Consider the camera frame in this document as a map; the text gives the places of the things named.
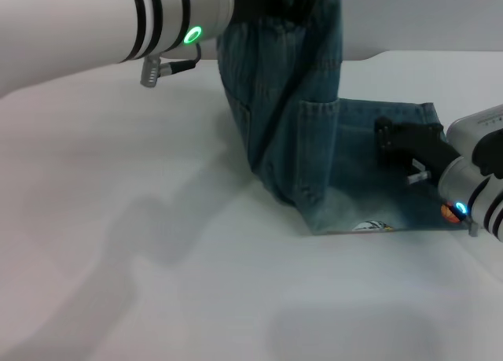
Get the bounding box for blue denim shorts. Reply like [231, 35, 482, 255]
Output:
[215, 0, 465, 237]

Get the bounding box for silver plug with black cable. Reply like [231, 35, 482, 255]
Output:
[140, 42, 204, 89]

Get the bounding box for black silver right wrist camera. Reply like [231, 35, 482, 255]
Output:
[446, 104, 503, 178]

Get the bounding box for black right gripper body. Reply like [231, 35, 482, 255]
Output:
[373, 116, 463, 178]

